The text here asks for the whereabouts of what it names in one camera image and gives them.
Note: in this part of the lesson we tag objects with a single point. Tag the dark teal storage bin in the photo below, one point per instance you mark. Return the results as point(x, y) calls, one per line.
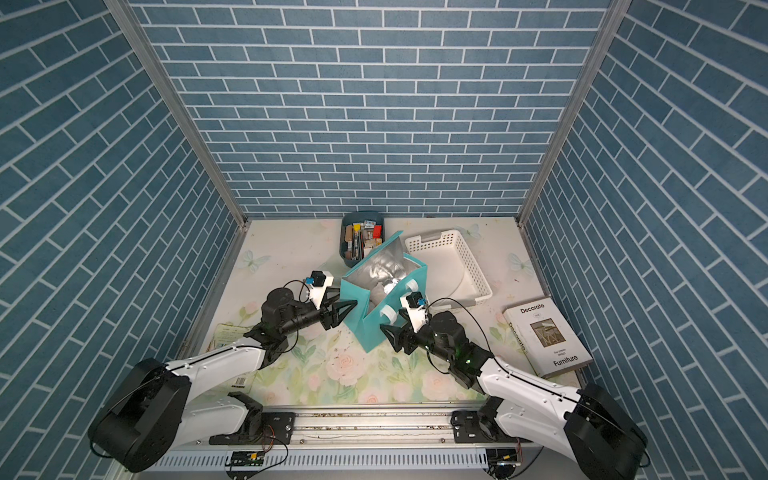
point(363, 241)

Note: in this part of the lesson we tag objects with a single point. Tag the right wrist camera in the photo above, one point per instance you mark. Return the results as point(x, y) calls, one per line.
point(414, 309)

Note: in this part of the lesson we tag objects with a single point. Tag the teal insulated delivery bag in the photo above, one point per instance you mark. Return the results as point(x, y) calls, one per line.
point(363, 284)

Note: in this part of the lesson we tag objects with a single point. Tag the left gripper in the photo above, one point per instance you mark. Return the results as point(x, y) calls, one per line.
point(332, 321)

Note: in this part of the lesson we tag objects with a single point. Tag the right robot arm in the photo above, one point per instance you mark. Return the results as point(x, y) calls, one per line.
point(586, 425)

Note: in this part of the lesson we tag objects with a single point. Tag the floral table mat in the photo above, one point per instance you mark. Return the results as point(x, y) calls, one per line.
point(329, 367)

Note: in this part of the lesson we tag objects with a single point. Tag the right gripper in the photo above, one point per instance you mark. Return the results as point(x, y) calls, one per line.
point(408, 334)

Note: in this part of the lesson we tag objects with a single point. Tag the white furniture book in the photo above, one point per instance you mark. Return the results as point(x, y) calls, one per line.
point(547, 339)

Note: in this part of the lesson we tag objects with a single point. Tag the white perforated plastic basket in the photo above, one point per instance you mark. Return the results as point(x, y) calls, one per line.
point(453, 270)

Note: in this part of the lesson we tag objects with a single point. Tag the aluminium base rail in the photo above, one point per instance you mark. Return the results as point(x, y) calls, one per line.
point(390, 427)

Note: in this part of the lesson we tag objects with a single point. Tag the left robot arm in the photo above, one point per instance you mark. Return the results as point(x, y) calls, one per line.
point(154, 410)

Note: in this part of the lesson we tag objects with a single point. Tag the green children's booklet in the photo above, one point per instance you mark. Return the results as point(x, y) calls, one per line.
point(240, 357)

